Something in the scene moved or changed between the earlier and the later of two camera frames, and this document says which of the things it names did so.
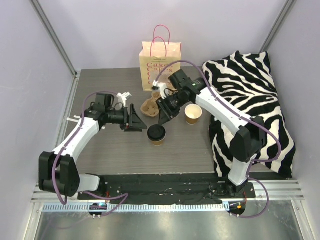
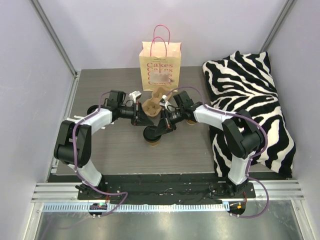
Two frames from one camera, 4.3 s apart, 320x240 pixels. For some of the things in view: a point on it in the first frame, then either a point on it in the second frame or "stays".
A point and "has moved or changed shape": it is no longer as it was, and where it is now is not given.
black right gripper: [166, 106] -> [165, 120]
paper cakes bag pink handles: [160, 59] stays
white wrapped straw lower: [73, 120] stays
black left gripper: [127, 118] -> [136, 114]
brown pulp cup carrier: [150, 107] stays
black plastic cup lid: [156, 132] has moved or changed shape
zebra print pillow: [247, 82] stays
